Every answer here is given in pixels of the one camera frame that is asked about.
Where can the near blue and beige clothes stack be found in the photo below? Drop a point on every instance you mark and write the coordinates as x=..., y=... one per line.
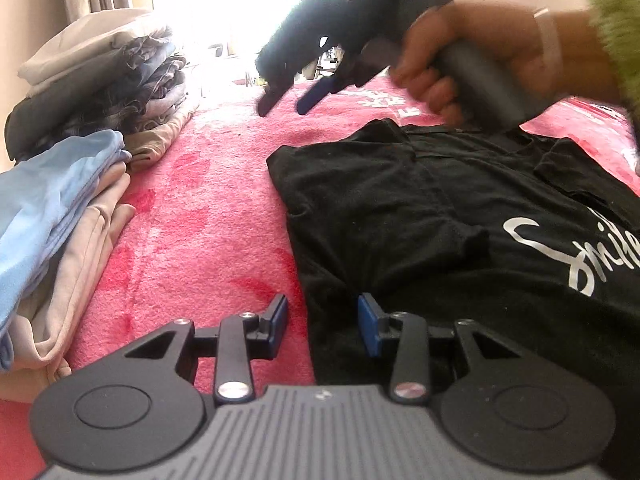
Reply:
x=65, y=300

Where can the person's right hand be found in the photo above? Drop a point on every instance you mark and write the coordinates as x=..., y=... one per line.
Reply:
x=475, y=22

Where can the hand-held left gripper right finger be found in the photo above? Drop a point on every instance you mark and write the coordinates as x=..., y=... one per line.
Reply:
x=368, y=322

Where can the black t-shirt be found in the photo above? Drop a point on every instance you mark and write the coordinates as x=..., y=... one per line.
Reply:
x=425, y=220

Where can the pink floral blanket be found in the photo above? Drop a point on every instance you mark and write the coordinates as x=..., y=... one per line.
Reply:
x=210, y=210

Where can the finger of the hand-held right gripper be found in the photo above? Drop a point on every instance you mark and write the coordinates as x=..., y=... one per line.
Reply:
x=275, y=95
x=320, y=92

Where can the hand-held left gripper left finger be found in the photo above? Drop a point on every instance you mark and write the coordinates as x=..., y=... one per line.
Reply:
x=277, y=322

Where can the stack of folded clothes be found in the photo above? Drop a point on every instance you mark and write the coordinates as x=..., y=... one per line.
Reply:
x=100, y=80

